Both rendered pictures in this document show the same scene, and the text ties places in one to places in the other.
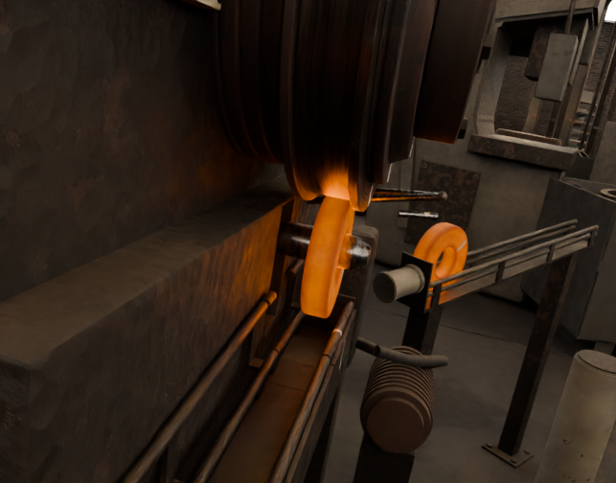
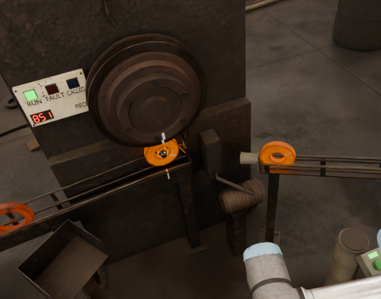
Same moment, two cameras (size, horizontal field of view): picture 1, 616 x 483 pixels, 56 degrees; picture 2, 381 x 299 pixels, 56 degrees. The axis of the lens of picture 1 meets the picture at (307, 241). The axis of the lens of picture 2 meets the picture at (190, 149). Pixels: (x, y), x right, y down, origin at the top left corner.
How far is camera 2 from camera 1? 1.50 m
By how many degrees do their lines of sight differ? 62
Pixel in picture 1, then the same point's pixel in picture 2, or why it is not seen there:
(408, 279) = (249, 159)
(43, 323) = (57, 160)
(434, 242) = (264, 149)
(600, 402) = (338, 253)
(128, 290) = (71, 157)
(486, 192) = not seen: outside the picture
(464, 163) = not seen: outside the picture
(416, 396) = (227, 198)
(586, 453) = (335, 269)
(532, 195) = not seen: outside the picture
